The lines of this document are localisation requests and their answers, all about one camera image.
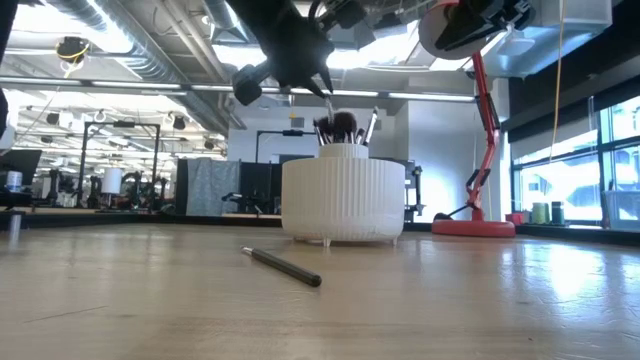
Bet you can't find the fan makeup brush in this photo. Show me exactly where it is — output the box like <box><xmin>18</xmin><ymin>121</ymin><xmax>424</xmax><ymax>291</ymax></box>
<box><xmin>331</xmin><ymin>110</ymin><xmax>359</xmax><ymax>145</ymax></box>

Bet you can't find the white ceiling unit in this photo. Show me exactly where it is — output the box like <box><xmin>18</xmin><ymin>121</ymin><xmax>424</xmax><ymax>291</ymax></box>
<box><xmin>482</xmin><ymin>0</ymin><xmax>614</xmax><ymax>79</ymax></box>

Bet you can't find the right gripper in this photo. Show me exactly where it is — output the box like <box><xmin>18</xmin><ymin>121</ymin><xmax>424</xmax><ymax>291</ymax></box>
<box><xmin>434</xmin><ymin>0</ymin><xmax>537</xmax><ymax>51</ymax></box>

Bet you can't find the white round brush organizer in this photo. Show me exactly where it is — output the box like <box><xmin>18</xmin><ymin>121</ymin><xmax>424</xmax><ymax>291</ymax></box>
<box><xmin>281</xmin><ymin>143</ymin><xmax>407</xmax><ymax>249</ymax></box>

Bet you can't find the yellow hanging cable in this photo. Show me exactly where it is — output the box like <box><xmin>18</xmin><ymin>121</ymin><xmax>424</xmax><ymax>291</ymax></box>
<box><xmin>548</xmin><ymin>0</ymin><xmax>566</xmax><ymax>164</ymax></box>

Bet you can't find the silver ceiling duct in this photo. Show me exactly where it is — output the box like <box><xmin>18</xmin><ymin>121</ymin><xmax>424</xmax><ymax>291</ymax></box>
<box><xmin>44</xmin><ymin>0</ymin><xmax>231</xmax><ymax>136</ymax></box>

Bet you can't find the black rig frame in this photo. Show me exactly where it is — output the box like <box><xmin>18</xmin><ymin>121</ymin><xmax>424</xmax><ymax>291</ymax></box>
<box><xmin>254</xmin><ymin>128</ymin><xmax>322</xmax><ymax>164</ymax></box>
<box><xmin>79</xmin><ymin>119</ymin><xmax>162</xmax><ymax>210</ymax></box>

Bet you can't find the yellow and black hanging reel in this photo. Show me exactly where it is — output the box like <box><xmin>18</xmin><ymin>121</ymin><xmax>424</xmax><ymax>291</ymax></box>
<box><xmin>54</xmin><ymin>35</ymin><xmax>92</xmax><ymax>65</ymax></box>

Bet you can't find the red desk lamp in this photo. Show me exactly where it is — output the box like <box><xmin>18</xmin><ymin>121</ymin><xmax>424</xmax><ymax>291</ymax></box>
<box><xmin>417</xmin><ymin>0</ymin><xmax>517</xmax><ymax>239</ymax></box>

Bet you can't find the fluffy-head makeup brush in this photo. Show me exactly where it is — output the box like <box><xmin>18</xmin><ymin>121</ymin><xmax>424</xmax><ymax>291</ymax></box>
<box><xmin>313</xmin><ymin>117</ymin><xmax>334</xmax><ymax>146</ymax></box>

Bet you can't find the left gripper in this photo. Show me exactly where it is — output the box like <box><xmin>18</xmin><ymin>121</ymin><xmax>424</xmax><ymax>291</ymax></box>
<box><xmin>232</xmin><ymin>19</ymin><xmax>336</xmax><ymax>107</ymax></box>

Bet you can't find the white cylinder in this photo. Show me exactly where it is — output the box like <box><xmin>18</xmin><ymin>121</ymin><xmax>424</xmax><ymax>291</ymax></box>
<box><xmin>101</xmin><ymin>166</ymin><xmax>124</xmax><ymax>196</ymax></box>

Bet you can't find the black aluminium table frame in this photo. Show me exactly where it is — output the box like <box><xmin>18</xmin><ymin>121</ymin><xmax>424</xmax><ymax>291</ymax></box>
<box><xmin>0</xmin><ymin>209</ymin><xmax>640</xmax><ymax>247</ymax></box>

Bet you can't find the black partition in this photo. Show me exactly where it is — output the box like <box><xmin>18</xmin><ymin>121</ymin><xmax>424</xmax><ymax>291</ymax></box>
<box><xmin>239</xmin><ymin>160</ymin><xmax>284</xmax><ymax>216</ymax></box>

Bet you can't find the black monitor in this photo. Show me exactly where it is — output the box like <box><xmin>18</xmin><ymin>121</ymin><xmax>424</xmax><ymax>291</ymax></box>
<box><xmin>0</xmin><ymin>148</ymin><xmax>44</xmax><ymax>187</ymax></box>

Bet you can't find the long ceiling light strip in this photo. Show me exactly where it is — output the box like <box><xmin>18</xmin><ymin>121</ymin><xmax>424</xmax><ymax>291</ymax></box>
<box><xmin>0</xmin><ymin>74</ymin><xmax>476</xmax><ymax>104</ymax></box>

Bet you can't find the black rack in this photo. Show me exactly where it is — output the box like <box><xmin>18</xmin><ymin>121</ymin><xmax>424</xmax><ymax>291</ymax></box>
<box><xmin>403</xmin><ymin>159</ymin><xmax>426</xmax><ymax>224</ymax></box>

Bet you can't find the grey partition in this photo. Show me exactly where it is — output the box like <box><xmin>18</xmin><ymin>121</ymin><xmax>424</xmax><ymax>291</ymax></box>
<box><xmin>184</xmin><ymin>157</ymin><xmax>242</xmax><ymax>218</ymax></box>

